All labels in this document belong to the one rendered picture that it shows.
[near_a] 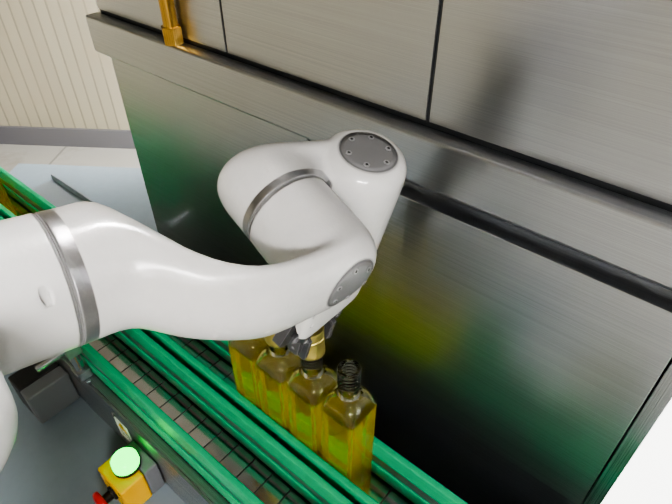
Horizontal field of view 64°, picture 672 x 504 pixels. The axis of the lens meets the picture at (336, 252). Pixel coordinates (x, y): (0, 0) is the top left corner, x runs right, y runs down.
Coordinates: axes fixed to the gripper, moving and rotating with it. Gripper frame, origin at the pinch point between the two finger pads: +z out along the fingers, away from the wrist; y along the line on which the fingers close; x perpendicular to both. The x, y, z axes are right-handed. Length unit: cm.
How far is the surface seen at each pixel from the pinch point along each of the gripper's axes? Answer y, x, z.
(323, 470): 4.0, 10.5, 18.9
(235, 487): 13.6, 3.5, 20.3
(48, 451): 26, -31, 52
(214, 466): 13.5, -0.7, 21.3
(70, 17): -105, -254, 109
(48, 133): -83, -263, 183
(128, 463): 19.3, -14.0, 36.6
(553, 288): -12.5, 18.1, -17.4
